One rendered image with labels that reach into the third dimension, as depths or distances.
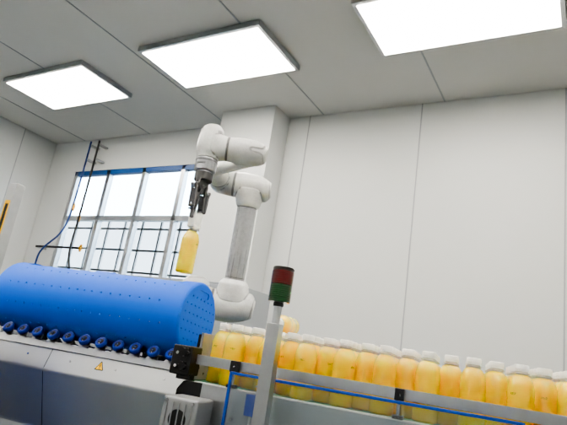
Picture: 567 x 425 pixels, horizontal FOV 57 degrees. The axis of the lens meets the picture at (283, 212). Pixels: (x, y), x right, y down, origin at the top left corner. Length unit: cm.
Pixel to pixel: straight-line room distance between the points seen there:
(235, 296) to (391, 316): 211
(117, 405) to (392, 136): 364
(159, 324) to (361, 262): 295
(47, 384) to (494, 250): 331
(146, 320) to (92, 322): 24
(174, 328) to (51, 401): 56
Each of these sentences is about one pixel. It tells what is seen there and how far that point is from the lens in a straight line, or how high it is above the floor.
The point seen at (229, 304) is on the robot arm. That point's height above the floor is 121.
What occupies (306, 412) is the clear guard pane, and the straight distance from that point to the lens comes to 154.
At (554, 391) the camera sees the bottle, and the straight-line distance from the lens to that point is 163.
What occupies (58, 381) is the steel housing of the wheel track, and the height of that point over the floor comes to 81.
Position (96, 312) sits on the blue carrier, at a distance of 206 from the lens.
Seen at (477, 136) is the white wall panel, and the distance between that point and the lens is 472.
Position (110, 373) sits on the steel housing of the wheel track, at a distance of 200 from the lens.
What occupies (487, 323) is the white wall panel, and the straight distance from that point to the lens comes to 427.
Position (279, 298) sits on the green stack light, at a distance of 146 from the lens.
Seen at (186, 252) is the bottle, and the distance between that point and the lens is 203.
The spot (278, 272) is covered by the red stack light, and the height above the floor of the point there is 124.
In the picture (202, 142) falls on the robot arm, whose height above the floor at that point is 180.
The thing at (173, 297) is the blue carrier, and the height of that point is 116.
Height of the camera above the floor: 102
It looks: 15 degrees up
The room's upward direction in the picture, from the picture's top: 9 degrees clockwise
